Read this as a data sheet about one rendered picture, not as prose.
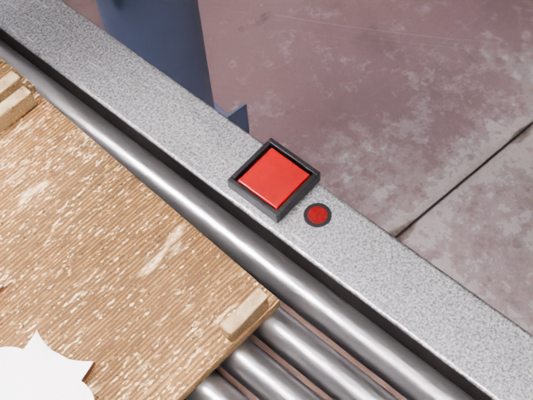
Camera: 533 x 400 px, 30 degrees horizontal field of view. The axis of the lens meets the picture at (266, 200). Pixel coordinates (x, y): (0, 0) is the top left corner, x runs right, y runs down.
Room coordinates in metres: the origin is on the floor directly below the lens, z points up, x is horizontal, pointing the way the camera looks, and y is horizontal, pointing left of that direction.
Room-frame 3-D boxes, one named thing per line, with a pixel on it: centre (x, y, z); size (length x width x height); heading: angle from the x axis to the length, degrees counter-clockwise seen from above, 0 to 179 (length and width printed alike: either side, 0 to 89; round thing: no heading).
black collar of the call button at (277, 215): (0.60, -0.01, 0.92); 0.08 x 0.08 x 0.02; 44
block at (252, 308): (0.43, 0.03, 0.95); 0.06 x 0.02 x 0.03; 131
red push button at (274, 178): (0.60, -0.01, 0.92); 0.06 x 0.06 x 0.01; 44
